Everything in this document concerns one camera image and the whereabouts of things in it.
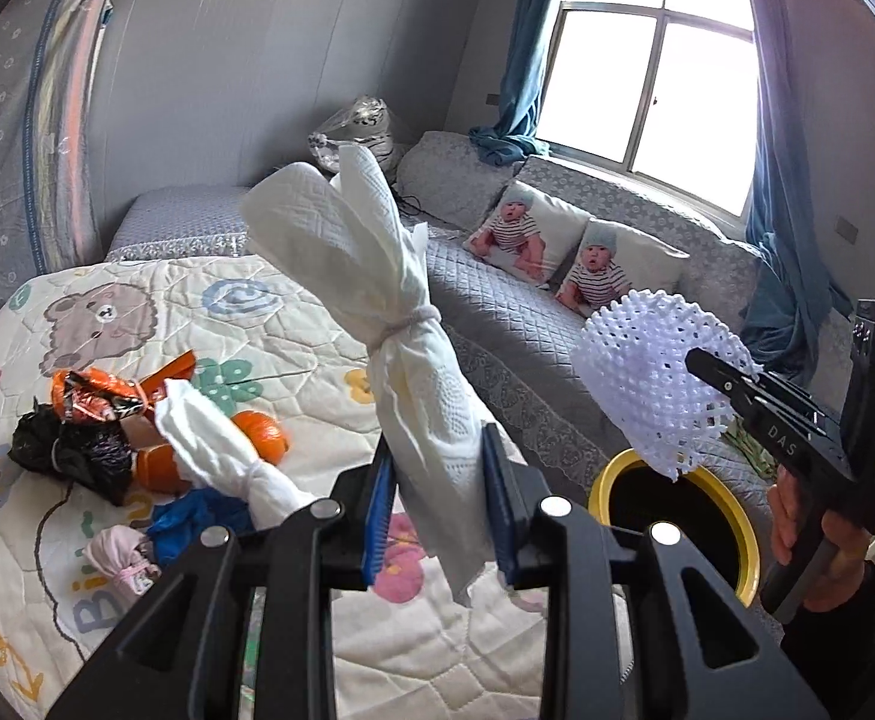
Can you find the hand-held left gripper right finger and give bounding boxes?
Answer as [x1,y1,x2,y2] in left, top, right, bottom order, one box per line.
[482,424,832,720]

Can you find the person's right hand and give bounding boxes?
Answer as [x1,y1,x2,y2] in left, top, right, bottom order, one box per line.
[767,465,869,612]

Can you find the blue cloth bundle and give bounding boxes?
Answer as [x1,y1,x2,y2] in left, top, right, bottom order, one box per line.
[145,487,254,567]

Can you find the short blue curtain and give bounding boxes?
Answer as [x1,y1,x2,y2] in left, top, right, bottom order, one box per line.
[471,0,577,166]

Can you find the wrapped upright mattress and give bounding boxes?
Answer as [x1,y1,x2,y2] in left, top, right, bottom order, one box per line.
[0,0,119,323]

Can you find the orange snack wrapper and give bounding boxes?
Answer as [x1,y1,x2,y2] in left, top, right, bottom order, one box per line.
[51,351,199,428]

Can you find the grey quilted sofa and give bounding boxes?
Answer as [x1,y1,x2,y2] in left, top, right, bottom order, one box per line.
[107,131,858,511]

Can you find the white paper towel bundle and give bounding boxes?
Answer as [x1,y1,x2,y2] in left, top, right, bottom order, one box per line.
[240,142,500,605]

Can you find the person's right forearm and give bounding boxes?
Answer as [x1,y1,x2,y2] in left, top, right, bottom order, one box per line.
[778,559,875,720]

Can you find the long blue curtain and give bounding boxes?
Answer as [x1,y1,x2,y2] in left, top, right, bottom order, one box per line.
[737,0,858,391]

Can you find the white foam fruit net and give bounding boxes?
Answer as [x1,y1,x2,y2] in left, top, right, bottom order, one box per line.
[570,289,764,481]

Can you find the pink cloth bundle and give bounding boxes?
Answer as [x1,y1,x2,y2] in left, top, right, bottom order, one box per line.
[83,525,161,597]

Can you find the baby print pillow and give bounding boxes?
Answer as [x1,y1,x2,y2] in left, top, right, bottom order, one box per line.
[555,217,689,320]
[463,180,592,286]

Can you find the cartoon printed quilted blanket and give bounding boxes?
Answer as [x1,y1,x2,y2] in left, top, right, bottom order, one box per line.
[0,253,633,720]

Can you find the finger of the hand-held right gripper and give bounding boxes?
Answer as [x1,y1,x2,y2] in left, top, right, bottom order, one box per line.
[726,388,843,458]
[684,349,832,425]

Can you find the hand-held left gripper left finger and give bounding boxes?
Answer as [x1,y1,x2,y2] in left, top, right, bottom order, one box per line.
[46,441,401,720]

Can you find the black plastic bag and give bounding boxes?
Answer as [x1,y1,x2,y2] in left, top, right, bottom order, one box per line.
[8,403,134,507]

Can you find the crinkled clear plastic bag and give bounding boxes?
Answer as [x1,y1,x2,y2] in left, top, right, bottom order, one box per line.
[308,95,408,181]

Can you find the large window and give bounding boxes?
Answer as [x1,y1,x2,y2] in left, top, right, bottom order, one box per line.
[534,0,764,218]

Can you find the yellow-rimmed black trash bin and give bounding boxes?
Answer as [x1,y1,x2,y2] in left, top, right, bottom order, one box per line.
[587,446,762,608]

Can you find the knotted white tissue bundle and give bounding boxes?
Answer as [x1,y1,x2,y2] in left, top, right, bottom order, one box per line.
[154,379,322,530]

